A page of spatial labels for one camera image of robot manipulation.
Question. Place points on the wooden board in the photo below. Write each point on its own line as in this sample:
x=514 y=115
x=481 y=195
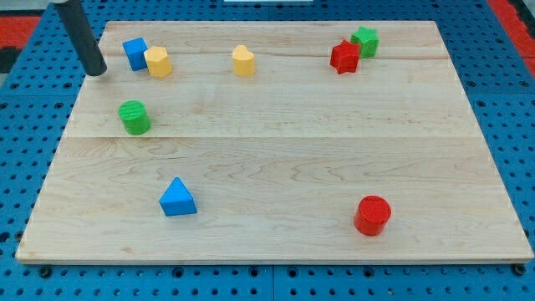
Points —
x=278 y=161

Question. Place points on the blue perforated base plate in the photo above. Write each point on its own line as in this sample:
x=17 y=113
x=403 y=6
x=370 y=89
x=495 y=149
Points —
x=40 y=91

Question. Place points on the red star block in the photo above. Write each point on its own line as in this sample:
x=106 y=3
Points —
x=345 y=57

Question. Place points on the blue triangle block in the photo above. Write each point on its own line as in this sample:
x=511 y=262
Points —
x=177 y=200

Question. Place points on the red cylinder block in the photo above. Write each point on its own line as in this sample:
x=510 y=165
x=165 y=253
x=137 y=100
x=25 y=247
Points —
x=372 y=214

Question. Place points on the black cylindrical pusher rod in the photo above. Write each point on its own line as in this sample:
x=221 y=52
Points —
x=77 y=26

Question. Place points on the yellow hexagon block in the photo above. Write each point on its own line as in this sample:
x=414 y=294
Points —
x=158 y=61

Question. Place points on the green star block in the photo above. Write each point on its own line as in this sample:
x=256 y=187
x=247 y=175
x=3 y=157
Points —
x=367 y=39

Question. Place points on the yellow heart block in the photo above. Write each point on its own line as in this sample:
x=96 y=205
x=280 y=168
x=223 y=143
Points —
x=243 y=61

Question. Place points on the green cylinder block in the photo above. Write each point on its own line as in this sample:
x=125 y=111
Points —
x=134 y=117

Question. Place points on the blue cube block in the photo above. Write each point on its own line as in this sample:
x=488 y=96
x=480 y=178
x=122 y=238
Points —
x=135 y=52

